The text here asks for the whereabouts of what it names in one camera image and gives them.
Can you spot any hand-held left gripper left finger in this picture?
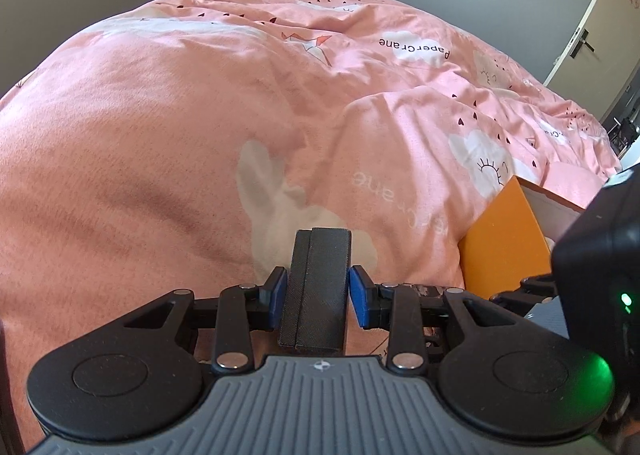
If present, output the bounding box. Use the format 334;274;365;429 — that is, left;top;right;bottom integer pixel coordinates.
122;267;288;371

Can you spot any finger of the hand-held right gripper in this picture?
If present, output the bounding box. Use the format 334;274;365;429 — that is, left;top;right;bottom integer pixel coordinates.
492;274;557;318

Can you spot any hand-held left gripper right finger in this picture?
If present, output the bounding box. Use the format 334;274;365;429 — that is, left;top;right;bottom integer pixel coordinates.
349;265;531;371

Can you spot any dark grey gift box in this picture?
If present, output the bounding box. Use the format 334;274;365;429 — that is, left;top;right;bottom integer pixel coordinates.
278;227;352;353

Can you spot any orange cardboard box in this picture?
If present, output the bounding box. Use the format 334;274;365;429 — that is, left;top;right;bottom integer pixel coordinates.
457;175;586;301

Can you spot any pink printed blanket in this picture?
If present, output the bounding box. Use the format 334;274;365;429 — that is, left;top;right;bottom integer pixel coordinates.
0;0;623;455

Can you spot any black door handle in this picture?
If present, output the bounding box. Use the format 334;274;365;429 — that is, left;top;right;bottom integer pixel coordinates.
570;28;596;60

